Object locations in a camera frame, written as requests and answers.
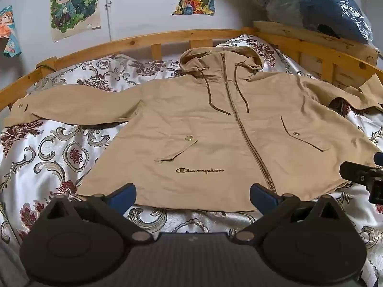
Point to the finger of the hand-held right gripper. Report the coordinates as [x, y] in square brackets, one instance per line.
[353, 172]

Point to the wooden bed frame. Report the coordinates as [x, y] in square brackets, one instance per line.
[326, 56]

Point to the tan hooded jacket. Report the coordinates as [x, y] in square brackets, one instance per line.
[209, 131]

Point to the white floral bedspread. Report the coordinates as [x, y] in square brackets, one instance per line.
[45, 161]

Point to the clear plastic bag of bedding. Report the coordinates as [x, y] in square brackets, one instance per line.
[314, 3]

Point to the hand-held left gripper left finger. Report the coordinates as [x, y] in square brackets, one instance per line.
[124, 196]

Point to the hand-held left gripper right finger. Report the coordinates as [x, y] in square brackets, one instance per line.
[263, 198]

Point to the cartoon figure wall poster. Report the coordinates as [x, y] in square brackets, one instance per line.
[73, 6]

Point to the orange blue wall poster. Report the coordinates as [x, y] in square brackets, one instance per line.
[9, 30]

